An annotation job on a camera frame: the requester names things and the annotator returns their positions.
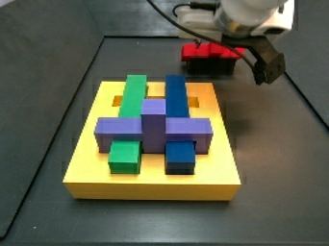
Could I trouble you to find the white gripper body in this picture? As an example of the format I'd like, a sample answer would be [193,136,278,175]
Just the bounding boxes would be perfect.
[178,2,294,41]

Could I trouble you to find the green bar block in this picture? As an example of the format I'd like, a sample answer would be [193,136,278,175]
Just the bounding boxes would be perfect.
[109,75,147,174]

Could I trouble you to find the yellow wooden base board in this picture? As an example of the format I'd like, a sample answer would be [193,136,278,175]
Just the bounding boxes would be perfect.
[63,82,241,201]

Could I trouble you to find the purple cross block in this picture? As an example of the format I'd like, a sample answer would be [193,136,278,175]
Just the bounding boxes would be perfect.
[94,99,214,155]

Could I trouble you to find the black angle bracket stand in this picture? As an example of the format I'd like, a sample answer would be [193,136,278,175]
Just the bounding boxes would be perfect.
[186,58,237,75]

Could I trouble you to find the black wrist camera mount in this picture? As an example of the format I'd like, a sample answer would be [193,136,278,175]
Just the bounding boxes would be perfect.
[222,36,285,85]

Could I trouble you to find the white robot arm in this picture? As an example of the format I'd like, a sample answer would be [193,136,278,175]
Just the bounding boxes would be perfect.
[177,0,294,41]

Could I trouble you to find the red three-legged block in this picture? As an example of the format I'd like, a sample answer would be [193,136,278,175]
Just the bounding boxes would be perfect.
[181,42,241,62]

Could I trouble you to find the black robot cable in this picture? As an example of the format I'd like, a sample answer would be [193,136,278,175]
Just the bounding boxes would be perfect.
[147,0,258,70]

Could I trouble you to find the dark blue bar block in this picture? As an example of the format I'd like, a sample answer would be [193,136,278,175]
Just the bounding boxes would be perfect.
[166,75,195,175]

